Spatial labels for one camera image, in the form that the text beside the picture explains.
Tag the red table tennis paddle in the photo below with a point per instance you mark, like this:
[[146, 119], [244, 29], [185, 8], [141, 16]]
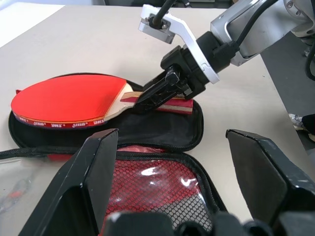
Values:
[[66, 98]]

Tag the clear plastic film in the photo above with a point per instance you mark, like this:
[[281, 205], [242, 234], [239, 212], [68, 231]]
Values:
[[22, 186]]

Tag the black and red paddle case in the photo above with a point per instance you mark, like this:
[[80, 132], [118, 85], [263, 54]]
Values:
[[157, 182]]

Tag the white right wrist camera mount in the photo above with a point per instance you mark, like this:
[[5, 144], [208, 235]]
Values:
[[190, 39]]

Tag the black and white shoe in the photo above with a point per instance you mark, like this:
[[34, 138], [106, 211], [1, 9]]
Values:
[[306, 123]]

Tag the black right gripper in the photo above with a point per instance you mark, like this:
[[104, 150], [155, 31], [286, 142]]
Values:
[[183, 67]]

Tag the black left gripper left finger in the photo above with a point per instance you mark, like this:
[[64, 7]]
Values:
[[73, 186]]

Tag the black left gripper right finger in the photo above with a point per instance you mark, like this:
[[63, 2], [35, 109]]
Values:
[[268, 177]]

